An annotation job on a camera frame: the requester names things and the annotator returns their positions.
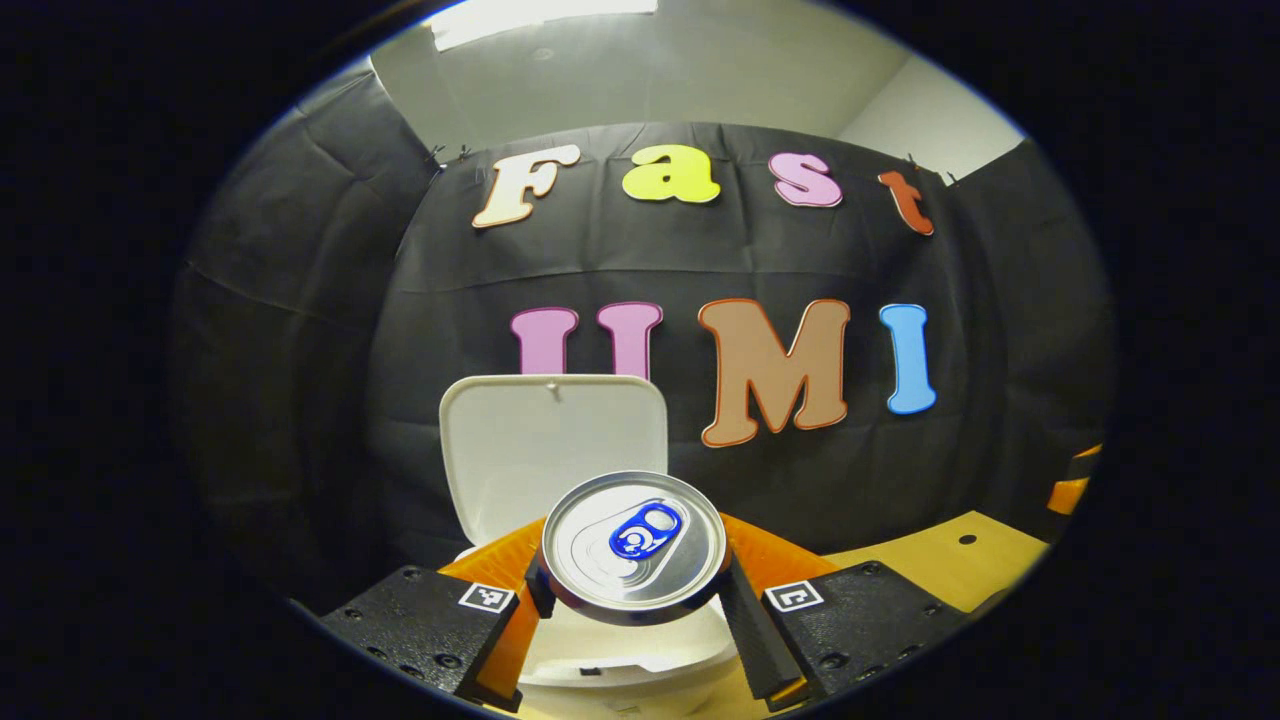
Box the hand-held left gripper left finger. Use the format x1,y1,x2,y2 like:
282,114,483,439
320,515,557,713

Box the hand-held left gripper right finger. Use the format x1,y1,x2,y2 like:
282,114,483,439
715,512,969,713

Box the silver pop can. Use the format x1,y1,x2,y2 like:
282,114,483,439
540,470,731,627

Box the white desktop garbage bin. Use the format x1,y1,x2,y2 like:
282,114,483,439
438,373,746,720

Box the wooden desktop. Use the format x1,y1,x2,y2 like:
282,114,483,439
490,510,1051,720

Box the black backdrop cloth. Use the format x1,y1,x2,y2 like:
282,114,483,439
170,60,1116,611

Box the ceiling light panel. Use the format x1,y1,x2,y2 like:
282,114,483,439
430,0,659,51

